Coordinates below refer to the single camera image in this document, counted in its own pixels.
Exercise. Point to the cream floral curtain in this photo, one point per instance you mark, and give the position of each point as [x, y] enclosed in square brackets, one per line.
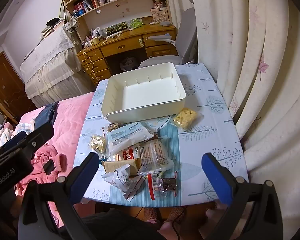
[265, 80]

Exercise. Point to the dark green snack bag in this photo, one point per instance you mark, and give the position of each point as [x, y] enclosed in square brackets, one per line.
[116, 28]

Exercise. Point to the lace cloth covered furniture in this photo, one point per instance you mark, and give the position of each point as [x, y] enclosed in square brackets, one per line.
[52, 65]

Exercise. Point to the pink fleece garment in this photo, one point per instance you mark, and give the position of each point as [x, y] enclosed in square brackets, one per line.
[40, 160]

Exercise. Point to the pale blue flat packet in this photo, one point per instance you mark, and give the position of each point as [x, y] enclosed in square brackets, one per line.
[127, 137]

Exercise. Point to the yellow puffed snack packet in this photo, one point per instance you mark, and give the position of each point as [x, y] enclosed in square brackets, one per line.
[186, 117]

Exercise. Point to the red and white snack packet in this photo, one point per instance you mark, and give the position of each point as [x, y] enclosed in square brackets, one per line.
[127, 154]

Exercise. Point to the blue jeans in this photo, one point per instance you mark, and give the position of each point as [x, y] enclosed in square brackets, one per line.
[45, 116]

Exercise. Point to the wooden bookshelf hutch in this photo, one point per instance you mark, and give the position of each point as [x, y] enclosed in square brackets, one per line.
[120, 5]

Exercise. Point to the tree print tablecloth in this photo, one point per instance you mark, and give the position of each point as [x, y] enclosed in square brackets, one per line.
[210, 135]

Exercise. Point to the grey office chair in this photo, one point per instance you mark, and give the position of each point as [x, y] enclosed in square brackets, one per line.
[187, 30]

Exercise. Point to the person's dark trousers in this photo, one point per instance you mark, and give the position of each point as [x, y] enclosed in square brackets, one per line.
[115, 225]

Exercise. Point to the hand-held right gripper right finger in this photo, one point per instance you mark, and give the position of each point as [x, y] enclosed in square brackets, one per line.
[216, 177]

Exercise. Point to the white lettered box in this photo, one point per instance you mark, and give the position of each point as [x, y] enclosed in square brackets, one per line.
[160, 15]

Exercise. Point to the yellow cup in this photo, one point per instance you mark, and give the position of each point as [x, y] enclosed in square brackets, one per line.
[95, 41]

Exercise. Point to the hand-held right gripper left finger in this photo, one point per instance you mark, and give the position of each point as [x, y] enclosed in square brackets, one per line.
[87, 177]

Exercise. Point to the dark trash bag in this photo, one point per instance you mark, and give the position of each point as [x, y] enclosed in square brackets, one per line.
[128, 63]

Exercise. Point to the clear nut snack packet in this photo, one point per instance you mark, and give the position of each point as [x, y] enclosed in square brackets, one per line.
[113, 127]

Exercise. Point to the white and blue cloth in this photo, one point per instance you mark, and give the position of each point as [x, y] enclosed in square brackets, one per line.
[5, 133]

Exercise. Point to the clear rice crisp packet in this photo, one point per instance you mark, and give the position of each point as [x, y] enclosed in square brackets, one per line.
[98, 143]

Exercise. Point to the white plastic storage box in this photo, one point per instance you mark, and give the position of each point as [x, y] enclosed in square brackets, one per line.
[145, 92]

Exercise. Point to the blue white foil snack packet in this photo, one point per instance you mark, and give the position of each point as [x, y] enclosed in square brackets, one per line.
[121, 180]

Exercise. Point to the brown paper snack packet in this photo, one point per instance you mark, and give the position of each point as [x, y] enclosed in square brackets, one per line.
[115, 165]

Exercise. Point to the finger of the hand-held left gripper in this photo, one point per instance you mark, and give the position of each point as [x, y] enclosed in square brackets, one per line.
[41, 132]
[15, 140]

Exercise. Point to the clear packet with white label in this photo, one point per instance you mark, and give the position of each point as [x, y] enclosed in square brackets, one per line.
[153, 155]

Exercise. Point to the dark chocolate clear packet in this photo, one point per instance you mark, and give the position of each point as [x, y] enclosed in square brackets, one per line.
[168, 183]

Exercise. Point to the brown wooden door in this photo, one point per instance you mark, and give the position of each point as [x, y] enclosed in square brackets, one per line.
[5, 80]

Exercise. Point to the pink blanket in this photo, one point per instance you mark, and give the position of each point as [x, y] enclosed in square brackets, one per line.
[70, 120]

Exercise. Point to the patterned cloth bag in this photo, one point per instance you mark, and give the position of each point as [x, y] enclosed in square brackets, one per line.
[72, 24]

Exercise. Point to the clear packet with red strip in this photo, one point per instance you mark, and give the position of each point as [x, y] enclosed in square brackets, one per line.
[152, 180]

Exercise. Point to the small doll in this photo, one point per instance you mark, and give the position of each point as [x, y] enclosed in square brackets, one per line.
[158, 1]

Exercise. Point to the black hat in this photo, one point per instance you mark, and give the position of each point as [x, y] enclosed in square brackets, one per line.
[53, 21]

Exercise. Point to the light green snack bag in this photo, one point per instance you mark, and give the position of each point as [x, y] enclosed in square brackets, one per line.
[135, 23]

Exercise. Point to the wooden desk with drawers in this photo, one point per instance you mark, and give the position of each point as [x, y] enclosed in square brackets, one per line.
[125, 46]

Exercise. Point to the white plastic bag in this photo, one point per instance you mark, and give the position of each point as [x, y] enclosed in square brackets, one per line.
[98, 32]

